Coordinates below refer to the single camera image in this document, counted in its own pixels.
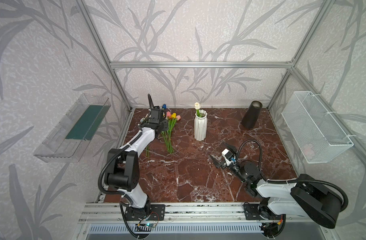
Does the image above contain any white cream tulip flower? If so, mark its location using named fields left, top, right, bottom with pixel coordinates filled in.
left=194, top=102, right=202, bottom=118

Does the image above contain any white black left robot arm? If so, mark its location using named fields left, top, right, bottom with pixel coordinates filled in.
left=98, top=107, right=169, bottom=211

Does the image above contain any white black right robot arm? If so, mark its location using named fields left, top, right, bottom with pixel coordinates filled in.
left=210, top=144, right=349, bottom=229

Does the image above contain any black cylindrical vase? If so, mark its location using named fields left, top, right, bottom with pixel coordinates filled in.
left=241, top=101, right=263, bottom=129

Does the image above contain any white ribbed ceramic vase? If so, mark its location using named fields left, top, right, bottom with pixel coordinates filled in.
left=194, top=110, right=207, bottom=141

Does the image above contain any bundled tulip bouquet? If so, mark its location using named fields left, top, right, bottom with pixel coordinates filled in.
left=162, top=111, right=181, bottom=154

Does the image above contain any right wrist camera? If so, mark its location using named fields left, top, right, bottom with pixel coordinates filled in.
left=221, top=149, right=236, bottom=166

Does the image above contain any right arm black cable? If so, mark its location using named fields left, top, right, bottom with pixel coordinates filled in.
left=235, top=139, right=349, bottom=212

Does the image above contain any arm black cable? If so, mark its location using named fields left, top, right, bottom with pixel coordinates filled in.
left=97, top=93, right=157, bottom=196
left=235, top=139, right=349, bottom=212

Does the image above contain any aluminium frame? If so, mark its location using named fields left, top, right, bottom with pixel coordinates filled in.
left=74, top=0, right=366, bottom=175

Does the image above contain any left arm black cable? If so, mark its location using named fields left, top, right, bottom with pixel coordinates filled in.
left=97, top=93, right=157, bottom=196

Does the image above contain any white wire mesh basket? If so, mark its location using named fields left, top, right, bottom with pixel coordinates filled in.
left=282, top=91, right=354, bottom=164

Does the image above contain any clear plastic wall tray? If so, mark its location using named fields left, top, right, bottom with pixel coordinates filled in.
left=34, top=94, right=111, bottom=163

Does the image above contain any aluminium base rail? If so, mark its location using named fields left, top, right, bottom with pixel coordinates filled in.
left=77, top=201, right=330, bottom=224

